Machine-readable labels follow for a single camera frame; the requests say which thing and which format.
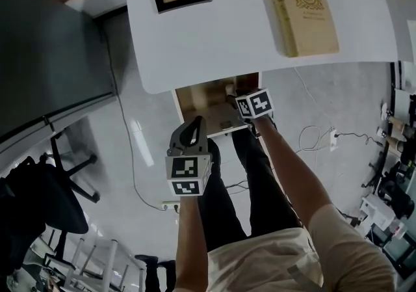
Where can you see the white box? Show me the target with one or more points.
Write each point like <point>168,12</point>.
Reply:
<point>377,207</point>

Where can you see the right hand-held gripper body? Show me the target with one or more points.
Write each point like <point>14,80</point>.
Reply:
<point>256,103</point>

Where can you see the person's black trousers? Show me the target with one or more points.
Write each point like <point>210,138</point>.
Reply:
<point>260,186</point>

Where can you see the white desk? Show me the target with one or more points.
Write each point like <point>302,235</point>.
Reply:
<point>227,40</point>

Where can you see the white metal shelf rack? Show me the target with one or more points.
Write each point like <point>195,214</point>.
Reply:
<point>112,258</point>

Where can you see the black tripod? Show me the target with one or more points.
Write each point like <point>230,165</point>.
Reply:
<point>373,175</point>

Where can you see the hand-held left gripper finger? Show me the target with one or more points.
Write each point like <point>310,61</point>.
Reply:
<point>192,129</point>

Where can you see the white wooden drawer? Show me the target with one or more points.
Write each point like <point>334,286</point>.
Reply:
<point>208,112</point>

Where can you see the person's right forearm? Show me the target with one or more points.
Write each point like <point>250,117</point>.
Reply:
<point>286,167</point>

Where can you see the person's black shoe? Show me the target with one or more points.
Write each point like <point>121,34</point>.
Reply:
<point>214,154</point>

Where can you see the black office chair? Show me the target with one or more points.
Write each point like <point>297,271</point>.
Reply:
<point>39,199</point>

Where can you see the white power strip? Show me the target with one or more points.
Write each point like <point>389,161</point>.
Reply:
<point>170,206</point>
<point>333,141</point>

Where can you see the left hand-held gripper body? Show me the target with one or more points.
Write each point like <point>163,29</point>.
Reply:
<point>185,170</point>

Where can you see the person's left forearm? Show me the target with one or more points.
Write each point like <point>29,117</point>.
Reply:
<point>191,235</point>

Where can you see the person's beige shirt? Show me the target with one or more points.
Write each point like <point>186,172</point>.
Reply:
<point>292,261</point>

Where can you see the white bookshelf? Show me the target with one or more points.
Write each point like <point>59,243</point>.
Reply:
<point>399,24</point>

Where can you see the beige hardcover book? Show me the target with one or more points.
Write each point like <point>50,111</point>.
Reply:
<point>308,30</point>

